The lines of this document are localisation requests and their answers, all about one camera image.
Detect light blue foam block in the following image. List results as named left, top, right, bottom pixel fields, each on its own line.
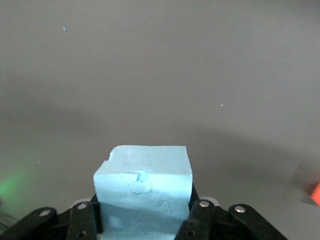
left=92, top=144, right=193, bottom=240

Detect orange foam block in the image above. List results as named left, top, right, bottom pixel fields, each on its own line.
left=308, top=181, right=320, bottom=207

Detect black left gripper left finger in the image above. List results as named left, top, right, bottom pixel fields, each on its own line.
left=0, top=193, right=104, bottom=240

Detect dark grey table mat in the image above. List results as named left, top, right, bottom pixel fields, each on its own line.
left=0, top=0, right=320, bottom=240

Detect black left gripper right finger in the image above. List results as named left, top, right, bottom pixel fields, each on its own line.
left=174, top=184, right=288, bottom=240

